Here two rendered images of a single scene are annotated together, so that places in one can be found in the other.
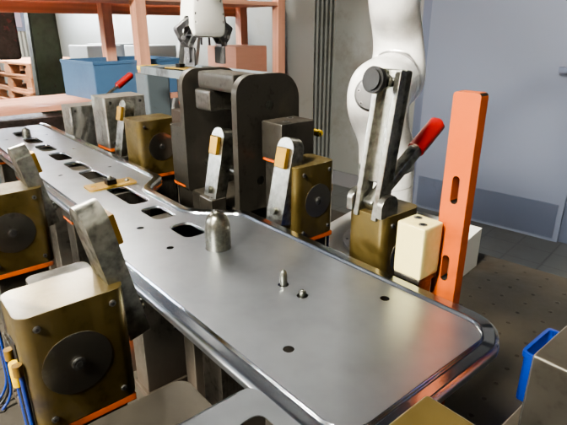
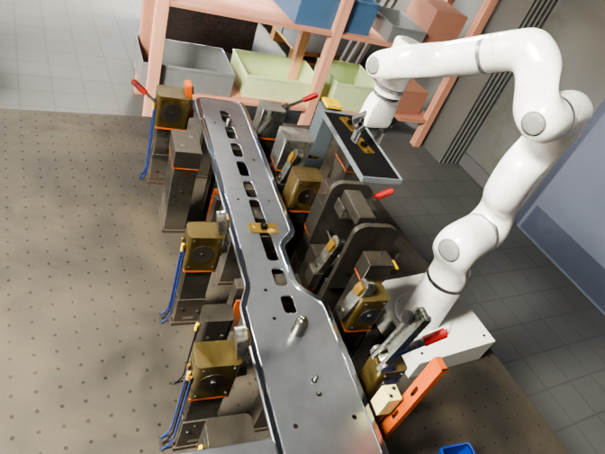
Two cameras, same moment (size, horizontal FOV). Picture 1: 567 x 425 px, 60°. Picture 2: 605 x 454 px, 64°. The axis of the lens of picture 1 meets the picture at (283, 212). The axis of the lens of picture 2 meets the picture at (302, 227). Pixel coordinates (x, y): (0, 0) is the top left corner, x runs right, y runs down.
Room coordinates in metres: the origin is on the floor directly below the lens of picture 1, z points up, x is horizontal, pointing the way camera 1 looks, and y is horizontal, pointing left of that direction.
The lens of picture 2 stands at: (-0.18, 0.05, 1.85)
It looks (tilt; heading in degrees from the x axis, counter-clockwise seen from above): 38 degrees down; 9
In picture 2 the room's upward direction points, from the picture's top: 22 degrees clockwise
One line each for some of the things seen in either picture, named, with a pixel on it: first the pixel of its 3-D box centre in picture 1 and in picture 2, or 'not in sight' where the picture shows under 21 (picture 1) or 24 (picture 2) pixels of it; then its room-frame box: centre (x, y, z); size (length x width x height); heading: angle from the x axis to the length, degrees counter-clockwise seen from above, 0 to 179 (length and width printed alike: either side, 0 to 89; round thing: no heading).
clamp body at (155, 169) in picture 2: not in sight; (163, 138); (1.14, 0.84, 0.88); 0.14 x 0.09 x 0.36; 130
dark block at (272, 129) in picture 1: (287, 239); (347, 311); (0.79, -0.01, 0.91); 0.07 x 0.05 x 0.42; 130
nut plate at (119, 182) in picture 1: (110, 181); (264, 226); (0.82, 0.30, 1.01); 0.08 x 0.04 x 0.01; 130
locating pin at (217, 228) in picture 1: (218, 234); (300, 326); (0.56, 0.08, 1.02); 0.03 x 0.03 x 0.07
